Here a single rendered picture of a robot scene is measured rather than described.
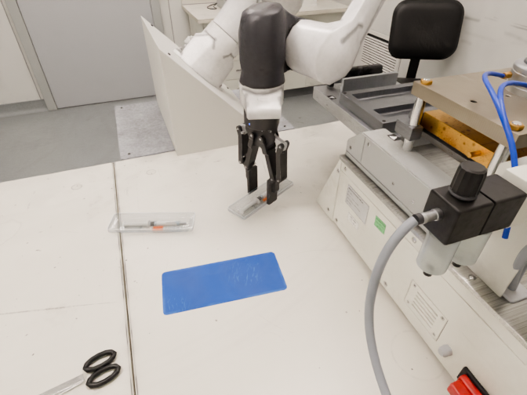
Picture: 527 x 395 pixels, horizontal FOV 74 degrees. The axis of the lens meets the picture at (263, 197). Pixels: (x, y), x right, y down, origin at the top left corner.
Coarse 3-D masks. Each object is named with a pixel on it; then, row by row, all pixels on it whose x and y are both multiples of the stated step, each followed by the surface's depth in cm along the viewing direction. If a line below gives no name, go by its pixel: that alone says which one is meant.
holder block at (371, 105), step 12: (408, 84) 83; (348, 96) 77; (360, 96) 79; (372, 96) 80; (384, 96) 81; (396, 96) 77; (408, 96) 77; (348, 108) 77; (360, 108) 73; (372, 108) 72; (384, 108) 72; (396, 108) 73; (408, 108) 74; (372, 120) 70; (384, 120) 67; (396, 120) 68
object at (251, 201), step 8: (264, 184) 89; (280, 184) 89; (288, 184) 89; (256, 192) 86; (264, 192) 86; (240, 200) 84; (248, 200) 84; (256, 200) 84; (264, 200) 84; (232, 208) 81; (240, 208) 81; (248, 208) 81
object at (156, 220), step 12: (120, 216) 79; (132, 216) 79; (144, 216) 79; (156, 216) 79; (168, 216) 79; (180, 216) 79; (192, 216) 79; (108, 228) 76; (120, 228) 76; (132, 228) 76; (144, 228) 76; (156, 228) 76; (168, 228) 76
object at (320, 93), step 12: (396, 72) 85; (336, 84) 90; (348, 84) 82; (360, 84) 83; (372, 84) 84; (384, 84) 86; (396, 84) 90; (324, 96) 84; (336, 96) 83; (336, 108) 80; (348, 120) 76; (360, 120) 73; (360, 132) 73; (396, 132) 69; (420, 144) 71
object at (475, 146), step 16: (432, 112) 55; (432, 128) 55; (448, 128) 52; (464, 128) 51; (448, 144) 53; (464, 144) 50; (480, 144) 47; (496, 144) 47; (464, 160) 50; (480, 160) 48
